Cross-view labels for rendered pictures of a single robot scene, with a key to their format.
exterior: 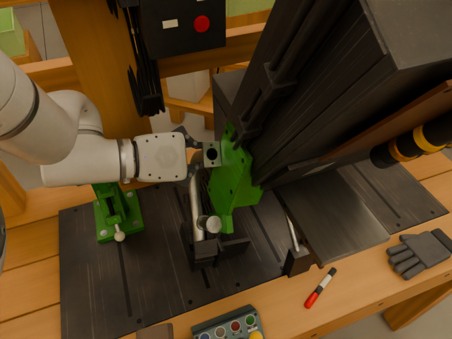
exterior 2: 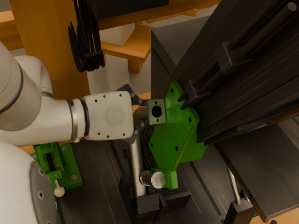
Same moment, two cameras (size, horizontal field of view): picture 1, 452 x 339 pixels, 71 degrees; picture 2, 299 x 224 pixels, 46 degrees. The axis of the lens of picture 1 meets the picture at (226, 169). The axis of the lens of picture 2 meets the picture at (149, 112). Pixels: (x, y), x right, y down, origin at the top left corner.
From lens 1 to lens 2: 0.11 m
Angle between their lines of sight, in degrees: 1
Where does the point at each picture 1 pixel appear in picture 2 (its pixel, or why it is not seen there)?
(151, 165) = (100, 124)
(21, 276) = not seen: outside the picture
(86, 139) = not seen: hidden behind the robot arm
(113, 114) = (51, 69)
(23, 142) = (7, 116)
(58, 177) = (15, 139)
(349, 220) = (291, 175)
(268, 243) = (208, 197)
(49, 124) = (27, 97)
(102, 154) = (55, 115)
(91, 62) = (34, 20)
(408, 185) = not seen: outside the picture
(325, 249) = (269, 203)
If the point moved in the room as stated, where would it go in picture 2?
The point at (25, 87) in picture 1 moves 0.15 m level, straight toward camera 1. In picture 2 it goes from (16, 70) to (81, 154)
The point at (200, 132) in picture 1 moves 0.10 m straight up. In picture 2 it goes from (123, 74) to (123, 64)
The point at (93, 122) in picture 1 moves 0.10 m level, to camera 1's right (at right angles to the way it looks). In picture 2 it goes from (45, 83) to (96, 82)
